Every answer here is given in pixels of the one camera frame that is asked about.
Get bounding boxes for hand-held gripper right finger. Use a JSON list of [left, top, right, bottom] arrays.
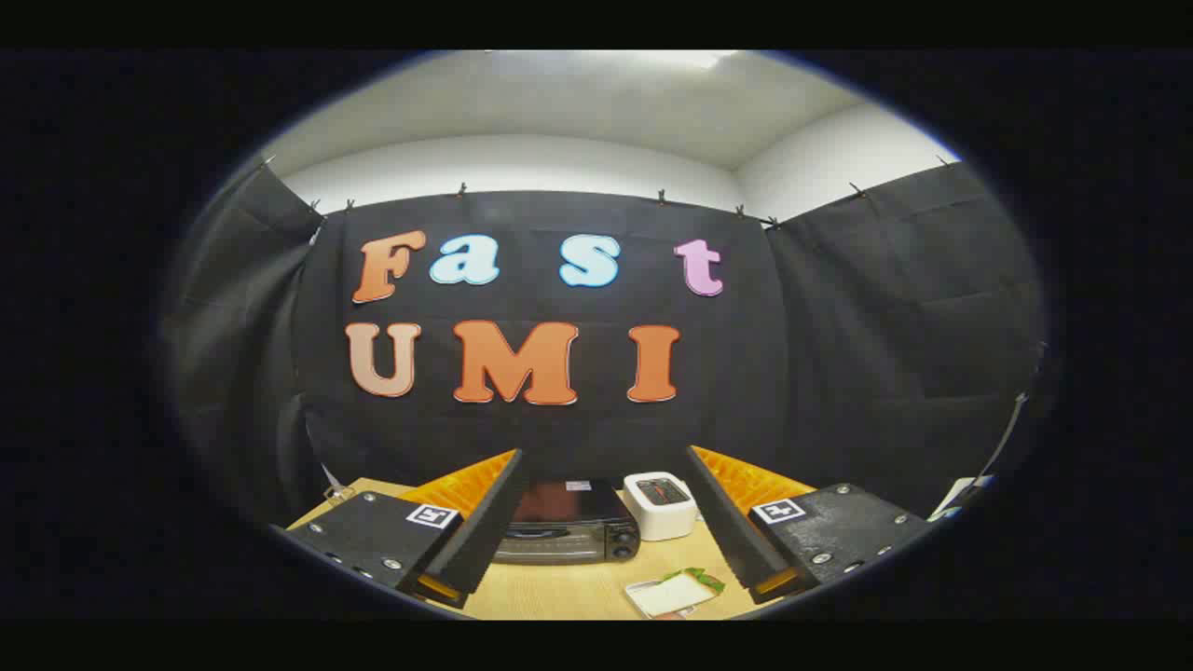
[[685, 445, 933, 605]]

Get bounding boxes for black toaster oven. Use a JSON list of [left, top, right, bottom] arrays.
[[494, 478, 642, 567]]

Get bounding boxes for white box appliance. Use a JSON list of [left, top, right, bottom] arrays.
[[623, 472, 700, 542]]

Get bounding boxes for white bread lettuce sandwich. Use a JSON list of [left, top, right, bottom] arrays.
[[652, 567, 726, 609]]

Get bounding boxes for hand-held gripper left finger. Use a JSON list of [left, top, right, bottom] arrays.
[[270, 449, 528, 611]]

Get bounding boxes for white rectangular plate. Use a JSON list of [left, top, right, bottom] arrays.
[[624, 570, 720, 620]]

